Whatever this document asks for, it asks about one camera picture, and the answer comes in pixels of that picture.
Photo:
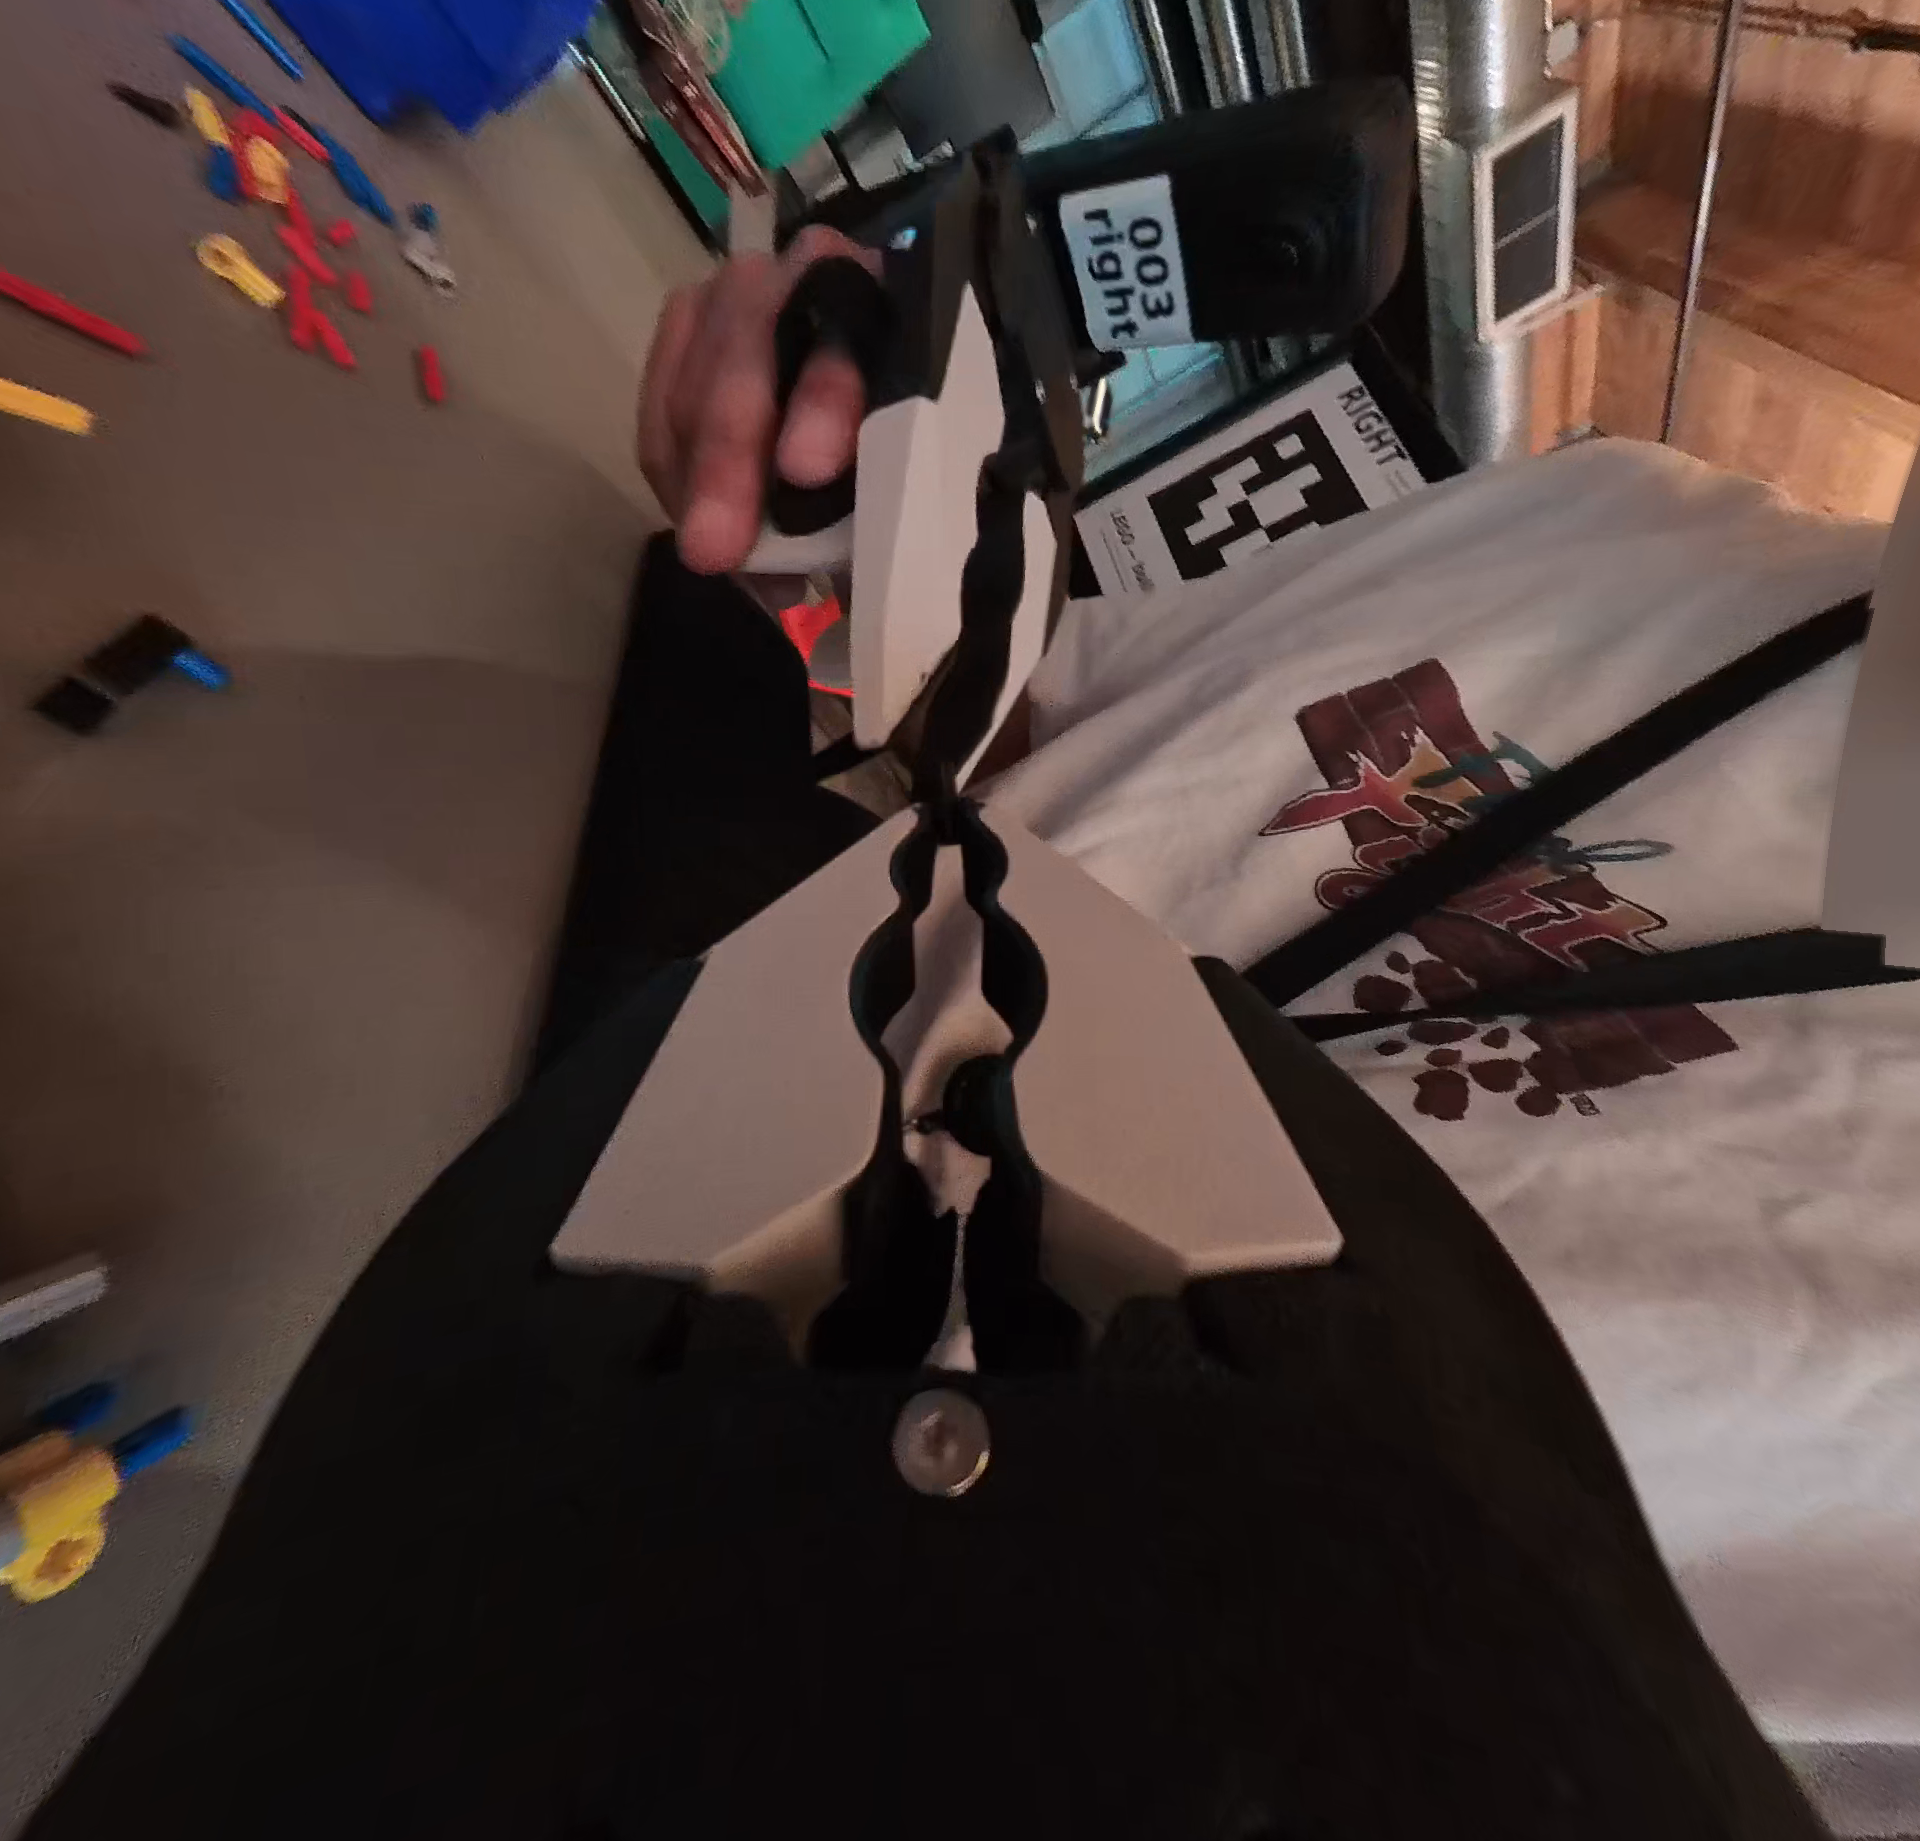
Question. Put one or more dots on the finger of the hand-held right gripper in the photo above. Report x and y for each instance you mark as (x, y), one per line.
(916, 552)
(1035, 597)

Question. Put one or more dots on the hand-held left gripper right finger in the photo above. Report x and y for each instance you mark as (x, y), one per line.
(1186, 1121)

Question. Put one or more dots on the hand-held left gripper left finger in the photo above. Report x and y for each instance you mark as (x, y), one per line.
(705, 1121)

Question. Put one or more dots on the toy brick car chassis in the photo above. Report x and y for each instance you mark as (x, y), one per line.
(53, 1511)

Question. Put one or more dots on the person's right hand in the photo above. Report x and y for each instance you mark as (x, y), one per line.
(705, 401)

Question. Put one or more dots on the white air vent grille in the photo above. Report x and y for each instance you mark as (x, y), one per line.
(1527, 221)

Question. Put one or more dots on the dark dotted panel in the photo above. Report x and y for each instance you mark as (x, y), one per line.
(705, 791)

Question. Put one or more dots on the white printed t-shirt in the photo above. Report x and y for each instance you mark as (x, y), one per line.
(1500, 1272)

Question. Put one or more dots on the grey toy connector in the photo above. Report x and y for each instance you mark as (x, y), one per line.
(431, 264)

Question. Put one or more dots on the pile of red blue pins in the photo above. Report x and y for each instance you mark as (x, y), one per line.
(307, 242)

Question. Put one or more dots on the loose yellow toy connector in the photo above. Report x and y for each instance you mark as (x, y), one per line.
(237, 268)

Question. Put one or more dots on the long red toy axle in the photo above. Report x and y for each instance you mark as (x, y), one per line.
(67, 314)

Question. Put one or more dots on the long yellow toy axle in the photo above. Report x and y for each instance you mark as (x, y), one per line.
(41, 406)

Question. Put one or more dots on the silver ventilation duct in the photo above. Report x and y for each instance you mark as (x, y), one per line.
(1478, 146)

